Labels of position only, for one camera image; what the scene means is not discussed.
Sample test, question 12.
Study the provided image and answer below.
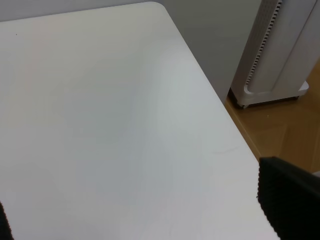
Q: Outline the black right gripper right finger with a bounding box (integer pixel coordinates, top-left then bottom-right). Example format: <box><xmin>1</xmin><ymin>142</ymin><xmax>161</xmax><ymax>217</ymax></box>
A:
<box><xmin>257</xmin><ymin>157</ymin><xmax>320</xmax><ymax>240</ymax></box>

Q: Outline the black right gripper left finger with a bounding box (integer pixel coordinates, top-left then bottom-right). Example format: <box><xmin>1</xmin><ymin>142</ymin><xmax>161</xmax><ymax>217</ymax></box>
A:
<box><xmin>0</xmin><ymin>203</ymin><xmax>14</xmax><ymax>240</ymax></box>

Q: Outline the white tower appliance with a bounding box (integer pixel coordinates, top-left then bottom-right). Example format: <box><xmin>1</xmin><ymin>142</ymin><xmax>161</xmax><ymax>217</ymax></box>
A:
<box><xmin>230</xmin><ymin>0</ymin><xmax>320</xmax><ymax>109</ymax></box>

